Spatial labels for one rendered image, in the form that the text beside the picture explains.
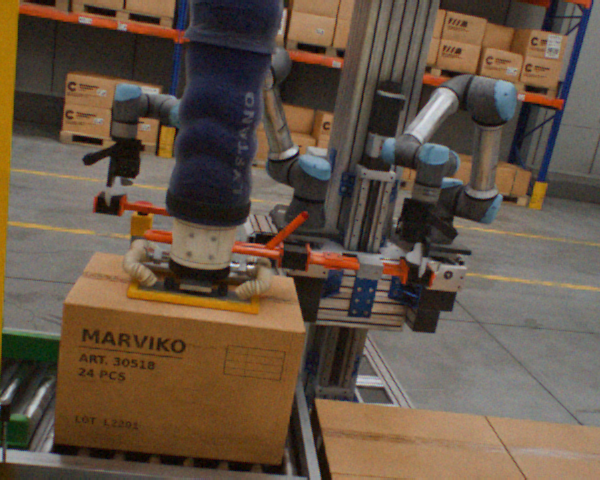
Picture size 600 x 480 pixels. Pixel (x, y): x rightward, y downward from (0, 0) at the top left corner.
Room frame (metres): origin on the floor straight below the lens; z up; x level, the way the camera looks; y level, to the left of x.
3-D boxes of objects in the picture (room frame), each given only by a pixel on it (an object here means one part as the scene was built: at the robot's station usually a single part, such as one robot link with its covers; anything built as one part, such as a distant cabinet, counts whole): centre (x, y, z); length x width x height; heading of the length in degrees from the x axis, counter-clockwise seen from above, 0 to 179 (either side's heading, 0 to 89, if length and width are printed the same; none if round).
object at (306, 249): (1.75, 0.01, 1.08); 0.10 x 0.08 x 0.06; 7
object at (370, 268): (1.78, -0.20, 1.07); 0.07 x 0.07 x 0.04; 7
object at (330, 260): (1.86, 0.08, 1.08); 0.93 x 0.30 x 0.04; 97
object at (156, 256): (1.72, 0.26, 1.01); 0.34 x 0.25 x 0.06; 97
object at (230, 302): (1.63, 0.25, 0.97); 0.34 x 0.10 x 0.05; 97
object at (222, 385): (1.70, 0.27, 0.75); 0.60 x 0.40 x 0.40; 98
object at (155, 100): (2.00, 0.48, 1.39); 0.11 x 0.11 x 0.08; 43
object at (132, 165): (1.95, 0.56, 1.23); 0.09 x 0.08 x 0.12; 97
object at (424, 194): (1.79, -0.32, 1.31); 0.08 x 0.08 x 0.05
